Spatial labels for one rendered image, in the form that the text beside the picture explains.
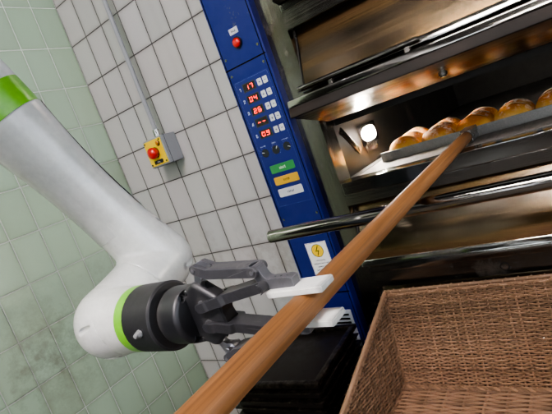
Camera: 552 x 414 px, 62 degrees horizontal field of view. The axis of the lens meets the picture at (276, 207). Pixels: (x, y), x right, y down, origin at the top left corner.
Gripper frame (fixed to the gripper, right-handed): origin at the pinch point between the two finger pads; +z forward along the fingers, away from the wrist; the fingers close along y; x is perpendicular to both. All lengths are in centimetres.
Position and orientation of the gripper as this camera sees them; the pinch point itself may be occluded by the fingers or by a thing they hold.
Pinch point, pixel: (305, 301)
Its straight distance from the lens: 50.4
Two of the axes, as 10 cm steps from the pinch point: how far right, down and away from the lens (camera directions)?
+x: -5.1, 3.1, -8.1
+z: 7.9, -2.0, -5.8
